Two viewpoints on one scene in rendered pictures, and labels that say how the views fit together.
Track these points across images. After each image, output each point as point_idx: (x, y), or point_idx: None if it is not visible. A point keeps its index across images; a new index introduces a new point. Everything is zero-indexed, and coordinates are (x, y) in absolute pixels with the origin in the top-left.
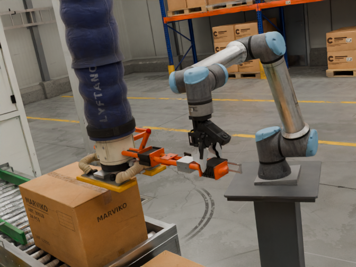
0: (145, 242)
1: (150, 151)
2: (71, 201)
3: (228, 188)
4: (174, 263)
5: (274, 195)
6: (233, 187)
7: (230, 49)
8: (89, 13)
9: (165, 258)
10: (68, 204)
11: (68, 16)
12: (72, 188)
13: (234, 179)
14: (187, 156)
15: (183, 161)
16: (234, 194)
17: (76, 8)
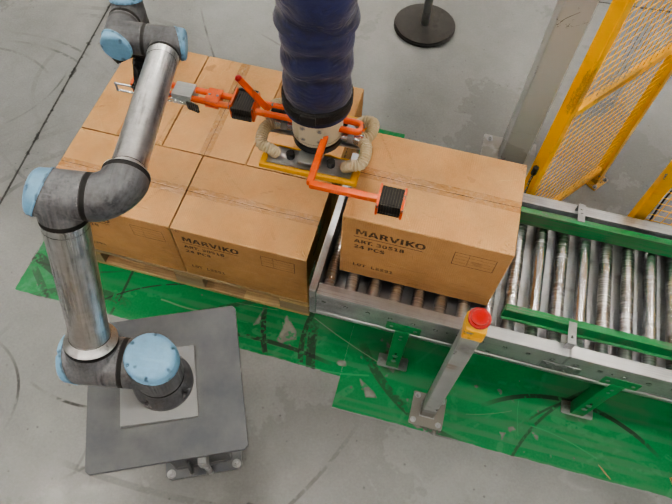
0: (325, 241)
1: (247, 103)
2: (385, 140)
3: (235, 327)
4: (279, 239)
5: (154, 317)
6: (226, 332)
7: (123, 135)
8: None
9: (297, 245)
10: (382, 134)
11: None
12: (417, 168)
13: (234, 362)
14: (187, 96)
15: (185, 83)
16: (216, 310)
17: None
